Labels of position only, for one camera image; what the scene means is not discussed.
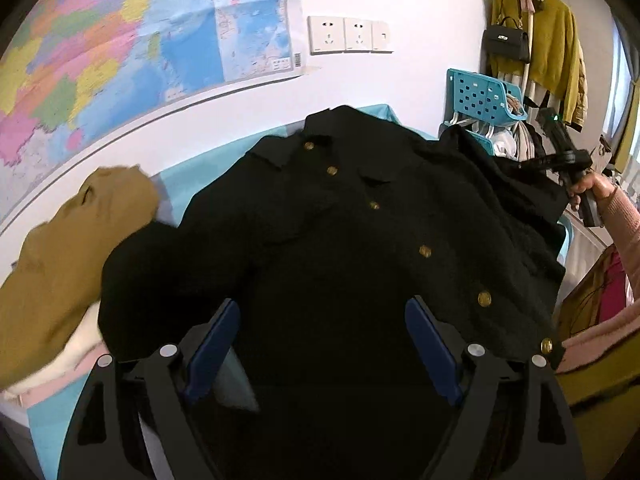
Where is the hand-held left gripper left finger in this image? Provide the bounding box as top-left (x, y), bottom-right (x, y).
top-left (57, 297), bottom-right (243, 480)

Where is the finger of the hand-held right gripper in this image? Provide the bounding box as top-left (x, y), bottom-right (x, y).
top-left (519, 154), bottom-right (563, 173)

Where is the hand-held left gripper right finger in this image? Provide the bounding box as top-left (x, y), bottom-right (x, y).
top-left (404, 296), bottom-right (586, 480)

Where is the black jacket with gold buttons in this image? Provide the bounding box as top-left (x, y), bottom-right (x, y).
top-left (97, 105), bottom-right (568, 480)

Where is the person's right forearm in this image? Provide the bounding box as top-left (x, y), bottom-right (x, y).
top-left (597, 185), bottom-right (640, 306)

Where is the pile of pale clothes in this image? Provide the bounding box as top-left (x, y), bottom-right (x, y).
top-left (492, 122), bottom-right (548, 161)

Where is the person's right hand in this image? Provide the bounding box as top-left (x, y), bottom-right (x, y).
top-left (567, 170), bottom-right (618, 211)

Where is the striped hanging skirt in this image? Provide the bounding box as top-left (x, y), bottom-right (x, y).
top-left (500, 67), bottom-right (566, 113)

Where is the blue plastic basket rack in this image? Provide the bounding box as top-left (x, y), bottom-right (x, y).
top-left (440, 67), bottom-right (531, 161)

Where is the yellow-green hanging sweater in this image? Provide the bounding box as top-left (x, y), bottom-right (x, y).
top-left (487, 0), bottom-right (583, 121)

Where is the black handbag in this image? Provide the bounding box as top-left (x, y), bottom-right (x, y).
top-left (482, 16), bottom-right (532, 64)

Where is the cream cloth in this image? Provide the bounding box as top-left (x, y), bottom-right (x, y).
top-left (10, 305), bottom-right (116, 396)

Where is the pink cloth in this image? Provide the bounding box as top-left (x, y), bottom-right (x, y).
top-left (0, 360), bottom-right (98, 408)

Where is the person's olive vest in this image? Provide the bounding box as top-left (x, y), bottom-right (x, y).
top-left (555, 245), bottom-right (640, 480)

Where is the brown garment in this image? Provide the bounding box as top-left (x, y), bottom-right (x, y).
top-left (0, 166), bottom-right (163, 391)

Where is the white wall switch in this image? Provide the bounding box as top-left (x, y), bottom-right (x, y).
top-left (371, 20), bottom-right (395, 54)

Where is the white wall socket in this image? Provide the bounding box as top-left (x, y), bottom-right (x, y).
top-left (307, 15), bottom-right (347, 56)
top-left (344, 17), bottom-right (375, 54)

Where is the colourful wall map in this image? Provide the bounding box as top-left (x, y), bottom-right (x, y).
top-left (0, 0), bottom-right (306, 221)

